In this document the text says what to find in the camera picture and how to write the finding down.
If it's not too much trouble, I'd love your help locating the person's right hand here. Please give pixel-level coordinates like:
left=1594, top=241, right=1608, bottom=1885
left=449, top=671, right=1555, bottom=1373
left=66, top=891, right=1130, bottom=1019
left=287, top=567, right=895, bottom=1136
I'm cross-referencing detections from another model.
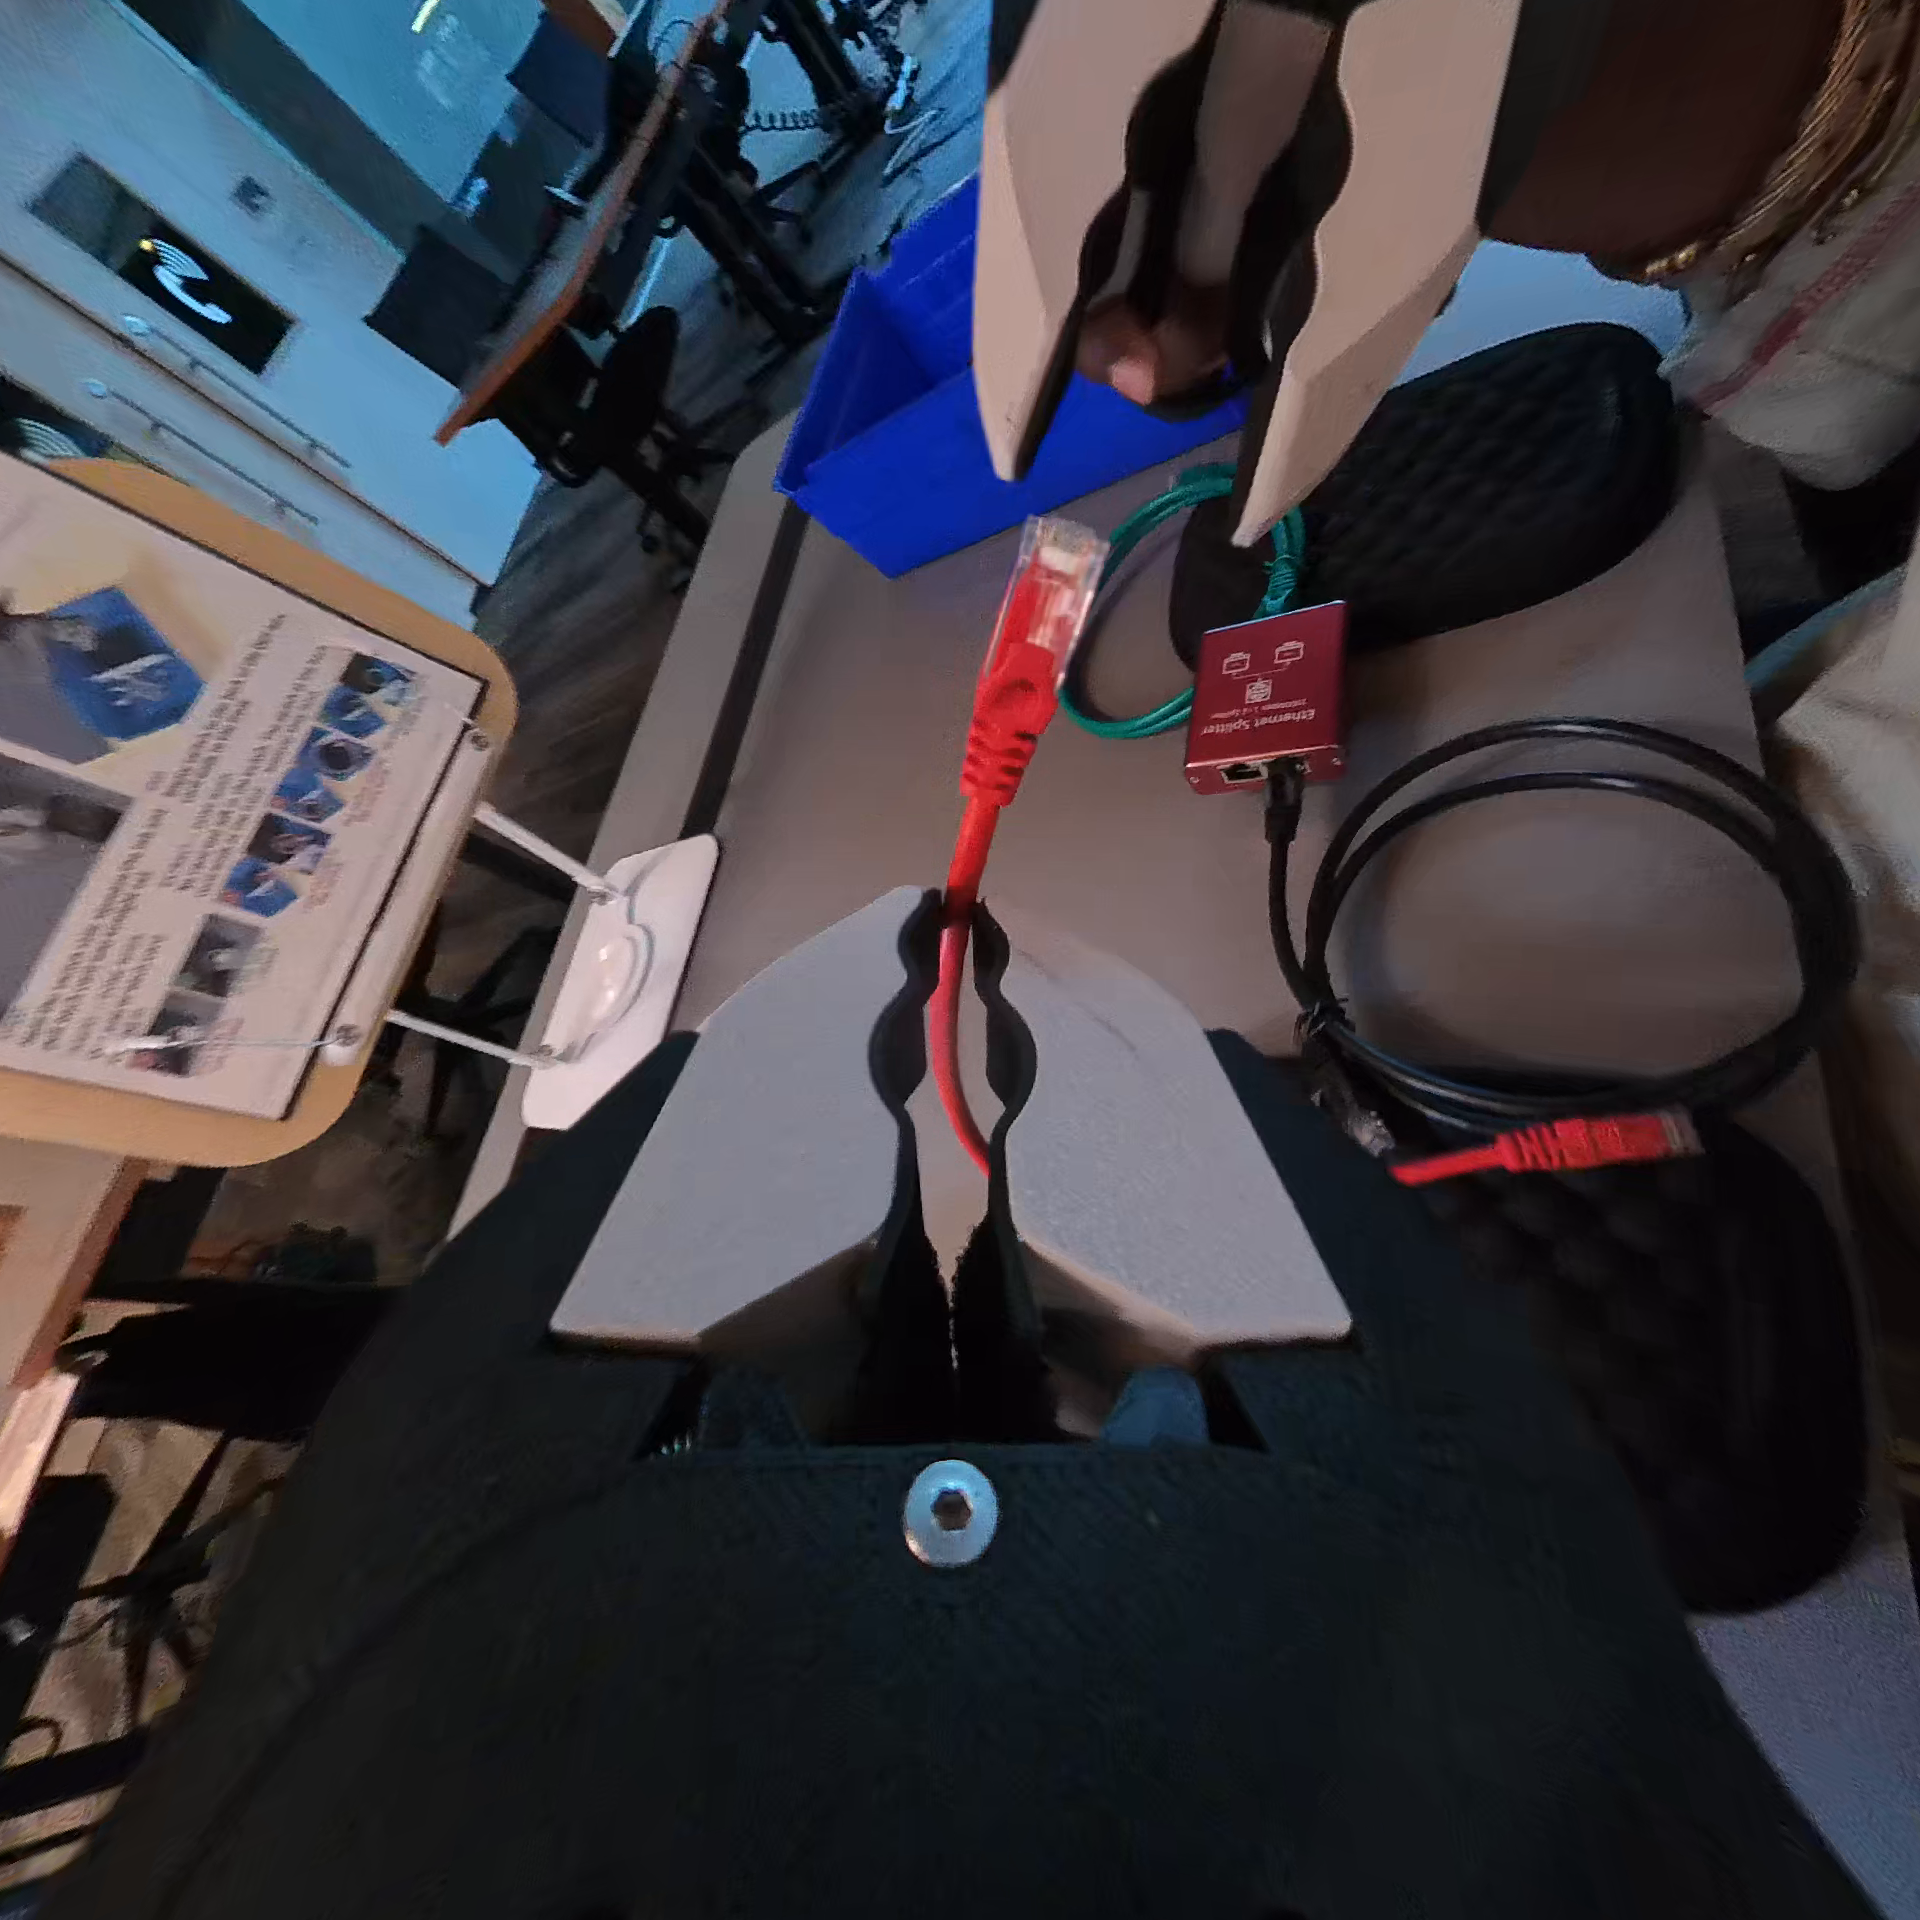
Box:
left=1481, top=0, right=1849, bottom=279

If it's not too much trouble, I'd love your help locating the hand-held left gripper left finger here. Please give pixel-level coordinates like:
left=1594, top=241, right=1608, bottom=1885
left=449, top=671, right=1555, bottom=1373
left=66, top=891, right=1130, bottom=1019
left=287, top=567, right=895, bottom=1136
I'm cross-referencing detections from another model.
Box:
left=549, top=885, right=959, bottom=1440

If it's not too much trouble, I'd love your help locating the red ethernet cable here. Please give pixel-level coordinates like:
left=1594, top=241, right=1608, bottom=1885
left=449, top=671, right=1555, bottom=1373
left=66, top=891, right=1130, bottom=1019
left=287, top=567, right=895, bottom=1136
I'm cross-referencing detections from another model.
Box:
left=931, top=509, right=1706, bottom=1191

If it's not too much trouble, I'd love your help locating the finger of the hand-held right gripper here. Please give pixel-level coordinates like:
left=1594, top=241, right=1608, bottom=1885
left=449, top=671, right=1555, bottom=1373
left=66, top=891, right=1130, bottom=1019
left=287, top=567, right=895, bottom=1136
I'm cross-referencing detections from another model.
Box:
left=972, top=0, right=1226, bottom=484
left=1228, top=0, right=1530, bottom=551

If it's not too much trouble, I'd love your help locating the black quilted wrist rest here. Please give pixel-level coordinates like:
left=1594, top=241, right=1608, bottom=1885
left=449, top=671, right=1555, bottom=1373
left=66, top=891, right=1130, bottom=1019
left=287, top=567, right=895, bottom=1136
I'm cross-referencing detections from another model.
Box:
left=1169, top=323, right=1683, bottom=663
left=1306, top=1049, right=1876, bottom=1619

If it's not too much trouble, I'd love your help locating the black office chair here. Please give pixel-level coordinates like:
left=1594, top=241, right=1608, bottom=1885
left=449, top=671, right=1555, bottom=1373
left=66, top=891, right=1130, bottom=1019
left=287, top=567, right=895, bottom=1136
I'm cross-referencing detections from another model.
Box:
left=532, top=307, right=713, bottom=541

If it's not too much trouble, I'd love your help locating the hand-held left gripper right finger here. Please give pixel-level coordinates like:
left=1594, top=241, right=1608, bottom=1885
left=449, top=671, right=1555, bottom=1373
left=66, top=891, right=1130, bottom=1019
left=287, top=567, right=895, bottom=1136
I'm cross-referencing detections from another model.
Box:
left=959, top=895, right=1355, bottom=1444

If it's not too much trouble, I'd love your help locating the instruction poster sheet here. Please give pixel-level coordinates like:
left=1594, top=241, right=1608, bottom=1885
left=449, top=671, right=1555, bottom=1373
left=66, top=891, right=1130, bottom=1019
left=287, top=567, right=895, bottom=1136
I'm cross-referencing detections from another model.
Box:
left=0, top=503, right=489, bottom=1125

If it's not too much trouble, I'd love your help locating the red ethernet splitter box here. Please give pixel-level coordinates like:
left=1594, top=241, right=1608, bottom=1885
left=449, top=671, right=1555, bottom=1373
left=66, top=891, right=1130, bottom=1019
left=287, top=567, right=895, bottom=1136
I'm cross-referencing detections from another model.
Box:
left=1180, top=600, right=1353, bottom=801

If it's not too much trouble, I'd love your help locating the white stand with wooden board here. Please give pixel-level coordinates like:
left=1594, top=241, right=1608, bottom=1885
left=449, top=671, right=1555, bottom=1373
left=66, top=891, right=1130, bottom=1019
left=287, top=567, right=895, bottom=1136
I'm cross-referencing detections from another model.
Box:
left=0, top=458, right=723, bottom=1173

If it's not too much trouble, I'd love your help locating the phone icon door sign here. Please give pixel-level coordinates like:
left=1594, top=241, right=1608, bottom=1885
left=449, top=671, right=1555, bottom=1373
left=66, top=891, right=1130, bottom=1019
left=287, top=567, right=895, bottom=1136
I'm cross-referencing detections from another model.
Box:
left=0, top=376, right=115, bottom=471
left=29, top=152, right=298, bottom=377

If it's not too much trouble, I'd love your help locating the brown office desk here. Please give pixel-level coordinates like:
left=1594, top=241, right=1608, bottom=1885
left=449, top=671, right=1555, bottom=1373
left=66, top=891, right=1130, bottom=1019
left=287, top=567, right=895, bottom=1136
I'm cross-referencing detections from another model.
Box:
left=434, top=0, right=737, bottom=448

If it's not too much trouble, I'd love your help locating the black ethernet cable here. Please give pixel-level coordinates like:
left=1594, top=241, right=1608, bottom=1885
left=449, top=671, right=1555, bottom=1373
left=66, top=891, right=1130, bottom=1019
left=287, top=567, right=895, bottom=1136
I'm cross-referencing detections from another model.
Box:
left=1265, top=720, right=1865, bottom=1164

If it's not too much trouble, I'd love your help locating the green ethernet cable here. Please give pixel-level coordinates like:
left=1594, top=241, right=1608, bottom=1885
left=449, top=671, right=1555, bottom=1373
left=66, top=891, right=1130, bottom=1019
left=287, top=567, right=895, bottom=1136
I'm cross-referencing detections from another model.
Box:
left=1056, top=461, right=1308, bottom=746

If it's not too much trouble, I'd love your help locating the blue plastic bin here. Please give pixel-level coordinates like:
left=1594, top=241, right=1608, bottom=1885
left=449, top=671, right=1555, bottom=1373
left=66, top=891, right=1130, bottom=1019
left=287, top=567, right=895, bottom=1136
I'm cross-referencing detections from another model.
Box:
left=773, top=171, right=1255, bottom=579

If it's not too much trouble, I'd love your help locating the person's beige sweatshirt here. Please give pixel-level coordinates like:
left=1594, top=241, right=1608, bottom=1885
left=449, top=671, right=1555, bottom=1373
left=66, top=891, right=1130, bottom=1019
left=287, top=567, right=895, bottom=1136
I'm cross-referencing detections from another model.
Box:
left=1746, top=569, right=1920, bottom=1488

